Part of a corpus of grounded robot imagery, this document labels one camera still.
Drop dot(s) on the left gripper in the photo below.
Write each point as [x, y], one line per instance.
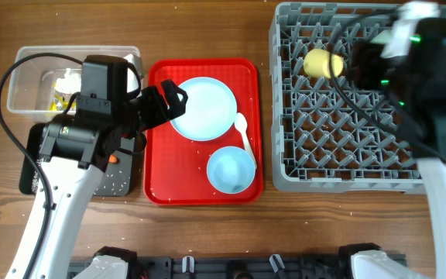
[150, 107]

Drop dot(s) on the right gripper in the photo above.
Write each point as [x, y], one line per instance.
[365, 58]

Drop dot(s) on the yellow plastic cup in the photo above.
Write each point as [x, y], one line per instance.
[317, 64]

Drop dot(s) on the orange carrot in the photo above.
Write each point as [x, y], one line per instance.
[113, 159]

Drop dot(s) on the white tissue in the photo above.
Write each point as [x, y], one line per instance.
[68, 84]

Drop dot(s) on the yellow silver foil wrapper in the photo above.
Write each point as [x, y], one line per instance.
[60, 99]

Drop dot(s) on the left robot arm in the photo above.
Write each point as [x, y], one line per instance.
[74, 152]

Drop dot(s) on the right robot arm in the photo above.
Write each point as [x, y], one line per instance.
[410, 70]

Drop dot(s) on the grey dishwasher rack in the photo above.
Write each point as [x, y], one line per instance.
[323, 132]

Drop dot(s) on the light blue plate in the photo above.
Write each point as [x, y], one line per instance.
[211, 109]

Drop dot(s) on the white plastic spoon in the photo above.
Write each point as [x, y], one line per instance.
[241, 126]

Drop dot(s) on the red plastic tray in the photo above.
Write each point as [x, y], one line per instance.
[174, 166]

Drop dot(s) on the blue bowl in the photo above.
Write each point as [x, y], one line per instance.
[231, 170]

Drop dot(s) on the clear plastic bin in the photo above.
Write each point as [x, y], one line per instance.
[31, 84]

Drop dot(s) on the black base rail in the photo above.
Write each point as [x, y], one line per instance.
[362, 260]

